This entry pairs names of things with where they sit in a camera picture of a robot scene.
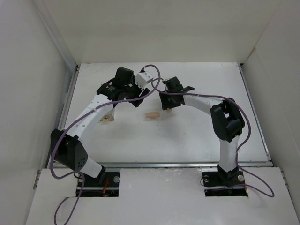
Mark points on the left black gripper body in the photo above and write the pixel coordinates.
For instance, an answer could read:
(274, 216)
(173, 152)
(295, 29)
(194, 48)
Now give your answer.
(137, 94)

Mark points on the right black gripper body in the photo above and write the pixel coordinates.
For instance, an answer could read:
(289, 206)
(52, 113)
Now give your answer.
(165, 101)

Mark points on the long rectangular wood block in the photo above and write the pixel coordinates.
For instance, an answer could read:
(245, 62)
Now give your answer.
(152, 114)

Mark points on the clear plastic box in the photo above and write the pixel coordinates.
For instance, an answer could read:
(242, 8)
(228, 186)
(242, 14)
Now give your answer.
(110, 115)

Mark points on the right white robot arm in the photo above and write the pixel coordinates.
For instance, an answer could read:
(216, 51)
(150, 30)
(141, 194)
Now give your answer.
(226, 118)

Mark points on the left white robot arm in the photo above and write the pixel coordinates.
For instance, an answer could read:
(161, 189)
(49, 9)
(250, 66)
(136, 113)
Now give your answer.
(68, 145)

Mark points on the white front cover board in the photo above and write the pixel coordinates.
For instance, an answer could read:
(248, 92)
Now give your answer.
(161, 197)

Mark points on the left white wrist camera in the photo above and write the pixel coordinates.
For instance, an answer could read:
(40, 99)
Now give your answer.
(142, 79)

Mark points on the aluminium front rail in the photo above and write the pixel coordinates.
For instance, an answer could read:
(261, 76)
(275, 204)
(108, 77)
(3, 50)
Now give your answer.
(181, 165)

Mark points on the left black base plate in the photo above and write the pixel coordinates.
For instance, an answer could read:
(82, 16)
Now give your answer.
(108, 188)

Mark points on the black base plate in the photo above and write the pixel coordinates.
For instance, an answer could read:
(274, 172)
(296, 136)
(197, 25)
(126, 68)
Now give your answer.
(214, 186)
(108, 188)

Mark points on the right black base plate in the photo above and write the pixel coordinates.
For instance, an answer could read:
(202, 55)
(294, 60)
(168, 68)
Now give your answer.
(214, 186)

